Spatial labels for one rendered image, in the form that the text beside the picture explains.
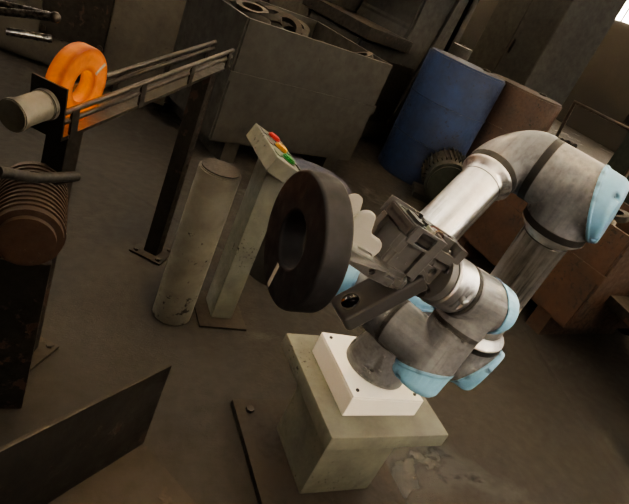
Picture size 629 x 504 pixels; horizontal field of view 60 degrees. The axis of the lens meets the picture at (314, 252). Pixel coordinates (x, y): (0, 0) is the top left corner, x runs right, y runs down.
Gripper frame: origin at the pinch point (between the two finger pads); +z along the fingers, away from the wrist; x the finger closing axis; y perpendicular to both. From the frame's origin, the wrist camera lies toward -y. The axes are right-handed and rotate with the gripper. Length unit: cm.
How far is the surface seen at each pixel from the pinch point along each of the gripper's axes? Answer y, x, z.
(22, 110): -25, -53, 24
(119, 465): -26.6, 12.4, 8.8
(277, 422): -69, -42, -62
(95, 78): -19, -70, 14
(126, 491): -26.6, 15.2, 8.2
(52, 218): -38, -46, 13
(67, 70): -18, -62, 20
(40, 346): -87, -67, -5
